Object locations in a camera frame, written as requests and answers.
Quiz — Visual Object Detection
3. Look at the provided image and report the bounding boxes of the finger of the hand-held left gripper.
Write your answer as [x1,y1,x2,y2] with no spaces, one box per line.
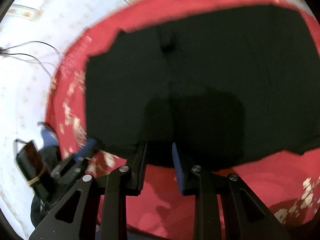
[75,137,104,163]

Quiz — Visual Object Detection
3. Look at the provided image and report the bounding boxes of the black cable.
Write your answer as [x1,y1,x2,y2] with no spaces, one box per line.
[5,41,62,60]
[4,52,54,79]

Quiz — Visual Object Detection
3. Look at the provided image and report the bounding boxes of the person's jeans leg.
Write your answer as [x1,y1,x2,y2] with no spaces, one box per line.
[40,145,63,171]

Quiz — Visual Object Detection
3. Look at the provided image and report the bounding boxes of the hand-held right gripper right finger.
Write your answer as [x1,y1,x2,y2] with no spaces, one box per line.
[172,142,292,240]

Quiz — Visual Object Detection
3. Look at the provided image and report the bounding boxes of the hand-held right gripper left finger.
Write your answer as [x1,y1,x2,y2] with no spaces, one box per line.
[29,141,148,240]

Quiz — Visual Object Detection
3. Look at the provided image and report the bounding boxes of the red floral blanket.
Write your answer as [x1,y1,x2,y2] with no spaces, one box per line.
[45,0,320,240]

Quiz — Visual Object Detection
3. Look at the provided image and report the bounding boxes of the person's blue-socked foot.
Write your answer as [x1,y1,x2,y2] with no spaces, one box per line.
[38,122,60,147]

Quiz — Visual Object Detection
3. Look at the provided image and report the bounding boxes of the black pants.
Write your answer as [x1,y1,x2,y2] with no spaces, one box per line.
[85,4,320,174]

